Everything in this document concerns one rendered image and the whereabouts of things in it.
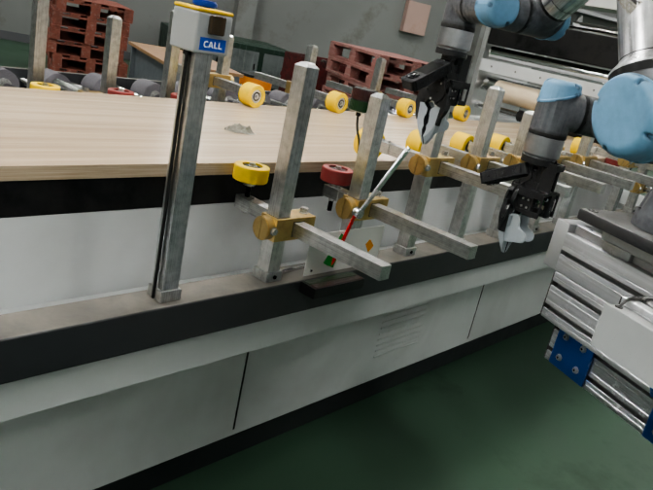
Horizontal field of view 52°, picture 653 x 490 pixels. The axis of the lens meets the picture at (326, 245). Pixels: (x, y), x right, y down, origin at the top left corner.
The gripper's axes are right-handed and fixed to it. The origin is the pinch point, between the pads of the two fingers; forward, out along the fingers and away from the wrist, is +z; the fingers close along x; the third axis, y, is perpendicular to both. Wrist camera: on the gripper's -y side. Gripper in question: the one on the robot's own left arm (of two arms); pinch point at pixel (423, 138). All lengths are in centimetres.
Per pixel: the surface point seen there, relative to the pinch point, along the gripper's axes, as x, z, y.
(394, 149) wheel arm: 24.0, 8.5, 16.4
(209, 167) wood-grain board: 21.4, 14.6, -41.0
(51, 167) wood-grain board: 16, 14, -76
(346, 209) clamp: 5.6, 19.0, -13.3
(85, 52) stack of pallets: 654, 67, 160
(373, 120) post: 6.1, -1.9, -10.6
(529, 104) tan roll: 133, 2, 230
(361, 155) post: 7.2, 6.5, -10.7
